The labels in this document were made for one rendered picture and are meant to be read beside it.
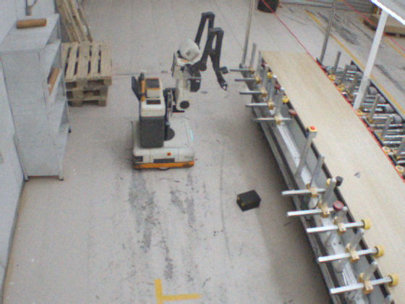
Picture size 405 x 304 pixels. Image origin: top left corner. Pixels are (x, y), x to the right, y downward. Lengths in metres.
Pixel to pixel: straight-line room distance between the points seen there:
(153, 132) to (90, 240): 1.27
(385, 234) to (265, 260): 1.23
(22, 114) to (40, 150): 0.46
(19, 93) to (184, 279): 2.24
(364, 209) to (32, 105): 3.04
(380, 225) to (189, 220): 1.85
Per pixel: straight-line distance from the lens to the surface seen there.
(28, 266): 3.71
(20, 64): 3.62
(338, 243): 3.22
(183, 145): 4.27
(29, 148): 4.14
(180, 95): 4.04
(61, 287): 3.52
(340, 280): 2.91
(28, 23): 4.01
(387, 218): 3.19
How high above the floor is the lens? 2.96
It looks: 39 degrees down
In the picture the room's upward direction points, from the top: 6 degrees clockwise
